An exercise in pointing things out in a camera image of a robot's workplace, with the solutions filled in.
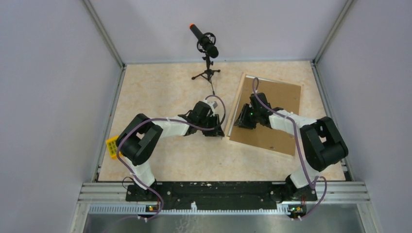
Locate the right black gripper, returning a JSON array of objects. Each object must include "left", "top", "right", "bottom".
[{"left": 234, "top": 104, "right": 260, "bottom": 130}]

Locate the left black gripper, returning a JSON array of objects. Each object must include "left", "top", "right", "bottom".
[{"left": 198, "top": 114, "right": 224, "bottom": 137}]

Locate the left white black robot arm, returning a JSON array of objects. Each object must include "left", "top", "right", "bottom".
[{"left": 116, "top": 100, "right": 224, "bottom": 201}]

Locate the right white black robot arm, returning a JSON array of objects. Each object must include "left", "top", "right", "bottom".
[{"left": 234, "top": 93, "right": 349, "bottom": 200}]

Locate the black mini tripod stand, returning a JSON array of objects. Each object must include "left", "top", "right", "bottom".
[{"left": 191, "top": 54, "right": 221, "bottom": 95}]

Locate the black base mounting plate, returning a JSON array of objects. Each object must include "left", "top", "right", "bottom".
[{"left": 125, "top": 181, "right": 317, "bottom": 211}]

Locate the black microphone orange tip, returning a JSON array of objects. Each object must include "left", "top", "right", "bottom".
[{"left": 189, "top": 24, "right": 219, "bottom": 58}]

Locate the yellow plastic block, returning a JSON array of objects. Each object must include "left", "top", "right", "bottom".
[{"left": 105, "top": 135, "right": 119, "bottom": 160}]

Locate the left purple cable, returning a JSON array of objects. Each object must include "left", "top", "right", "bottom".
[{"left": 116, "top": 94, "right": 226, "bottom": 222}]

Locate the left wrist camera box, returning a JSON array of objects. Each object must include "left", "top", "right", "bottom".
[{"left": 206, "top": 100, "right": 219, "bottom": 112}]

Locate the white cable duct rail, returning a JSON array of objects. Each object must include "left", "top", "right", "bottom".
[{"left": 88, "top": 202, "right": 290, "bottom": 215}]

